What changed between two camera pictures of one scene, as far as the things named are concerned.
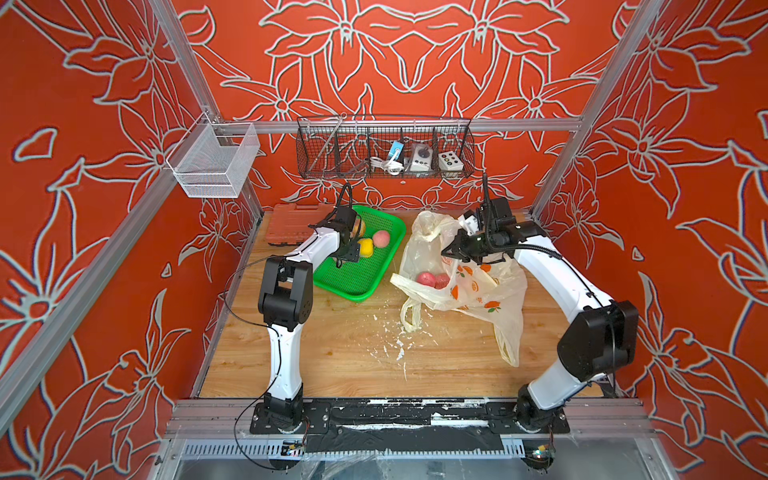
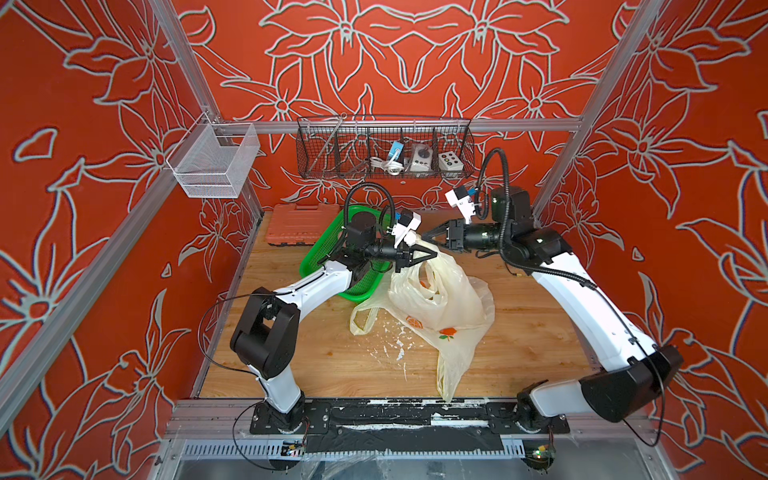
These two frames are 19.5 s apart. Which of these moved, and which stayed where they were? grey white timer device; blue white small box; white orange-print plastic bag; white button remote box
Moved: white orange-print plastic bag
Stayed: grey white timer device; blue white small box; white button remote box
